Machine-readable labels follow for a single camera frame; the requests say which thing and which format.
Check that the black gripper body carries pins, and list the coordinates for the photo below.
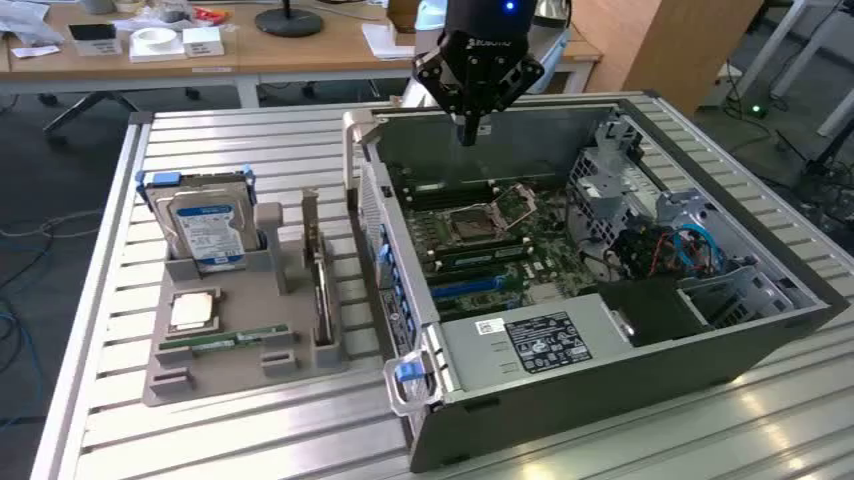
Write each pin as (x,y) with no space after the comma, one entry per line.
(487,50)

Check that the graphics card with metal bracket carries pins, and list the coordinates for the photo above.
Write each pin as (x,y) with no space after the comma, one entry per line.
(323,300)

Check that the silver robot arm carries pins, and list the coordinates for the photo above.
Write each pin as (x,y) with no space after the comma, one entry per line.
(427,22)

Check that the white paper stack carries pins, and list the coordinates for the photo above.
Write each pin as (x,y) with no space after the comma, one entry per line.
(383,42)

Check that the light wooden desk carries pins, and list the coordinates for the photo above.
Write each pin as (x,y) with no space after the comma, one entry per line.
(67,67)
(583,50)

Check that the brown cardboard box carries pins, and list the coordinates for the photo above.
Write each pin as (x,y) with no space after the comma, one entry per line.
(400,15)

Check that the black round lamp base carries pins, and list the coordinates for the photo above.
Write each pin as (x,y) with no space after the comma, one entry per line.
(287,22)

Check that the silver disk bay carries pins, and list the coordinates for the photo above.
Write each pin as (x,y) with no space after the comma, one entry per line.
(600,190)
(734,300)

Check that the metal socket cover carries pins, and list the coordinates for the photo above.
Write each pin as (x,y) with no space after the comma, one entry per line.
(516,205)

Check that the CPU socket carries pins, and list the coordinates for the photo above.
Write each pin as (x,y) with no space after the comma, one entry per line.
(474,225)

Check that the white box with red button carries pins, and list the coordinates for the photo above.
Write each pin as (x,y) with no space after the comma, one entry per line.
(721,95)

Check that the wooden cabinet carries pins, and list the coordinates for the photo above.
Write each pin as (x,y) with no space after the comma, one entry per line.
(727,40)

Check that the white cube box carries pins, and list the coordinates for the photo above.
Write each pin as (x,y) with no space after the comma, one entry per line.
(203,42)

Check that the black device with green light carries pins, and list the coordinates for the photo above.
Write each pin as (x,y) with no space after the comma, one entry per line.
(755,111)

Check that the green RAM stick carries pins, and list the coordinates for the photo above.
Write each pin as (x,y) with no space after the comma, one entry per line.
(227,338)
(480,256)

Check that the red and white package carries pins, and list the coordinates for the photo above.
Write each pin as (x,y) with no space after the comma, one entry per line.
(208,16)

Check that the flat white box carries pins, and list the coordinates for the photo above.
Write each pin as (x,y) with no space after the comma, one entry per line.
(160,56)

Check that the white tape roll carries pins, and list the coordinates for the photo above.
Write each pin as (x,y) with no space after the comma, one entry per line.
(155,36)

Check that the silver chipset heat sink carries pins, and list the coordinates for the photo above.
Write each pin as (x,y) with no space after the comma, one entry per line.
(546,294)

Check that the hard disk with blue caddy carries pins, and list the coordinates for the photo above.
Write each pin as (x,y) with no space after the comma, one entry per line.
(207,235)

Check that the white table leg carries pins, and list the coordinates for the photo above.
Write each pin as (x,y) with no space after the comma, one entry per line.
(834,120)

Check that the white box with black top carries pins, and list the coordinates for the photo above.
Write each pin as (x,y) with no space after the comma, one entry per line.
(100,47)

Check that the black plastic shroud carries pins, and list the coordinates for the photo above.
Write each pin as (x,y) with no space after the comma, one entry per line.
(656,312)

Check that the grey parts rack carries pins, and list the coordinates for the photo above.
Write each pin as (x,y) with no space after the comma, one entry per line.
(267,310)

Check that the grey cup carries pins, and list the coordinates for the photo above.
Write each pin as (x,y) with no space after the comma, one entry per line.
(99,6)

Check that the black chair base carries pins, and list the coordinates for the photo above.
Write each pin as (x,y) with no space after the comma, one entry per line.
(73,112)

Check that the grey power supply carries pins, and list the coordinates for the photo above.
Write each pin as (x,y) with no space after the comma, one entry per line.
(480,360)

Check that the silver CPU chip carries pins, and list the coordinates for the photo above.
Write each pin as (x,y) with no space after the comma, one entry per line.
(192,310)

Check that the blue case latch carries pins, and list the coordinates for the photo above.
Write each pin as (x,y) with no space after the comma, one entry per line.
(408,374)

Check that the white paper label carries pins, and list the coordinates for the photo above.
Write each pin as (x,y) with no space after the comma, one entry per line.
(36,51)

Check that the clear plastic bag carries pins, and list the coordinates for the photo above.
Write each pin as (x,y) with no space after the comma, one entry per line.
(27,25)

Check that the grey open PC case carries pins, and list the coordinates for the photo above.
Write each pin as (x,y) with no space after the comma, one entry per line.
(600,400)

